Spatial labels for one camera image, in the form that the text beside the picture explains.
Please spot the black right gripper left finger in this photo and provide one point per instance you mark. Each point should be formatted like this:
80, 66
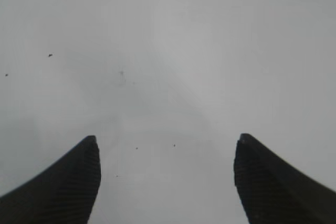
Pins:
65, 192

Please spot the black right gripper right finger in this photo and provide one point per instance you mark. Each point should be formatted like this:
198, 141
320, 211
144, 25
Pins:
273, 191

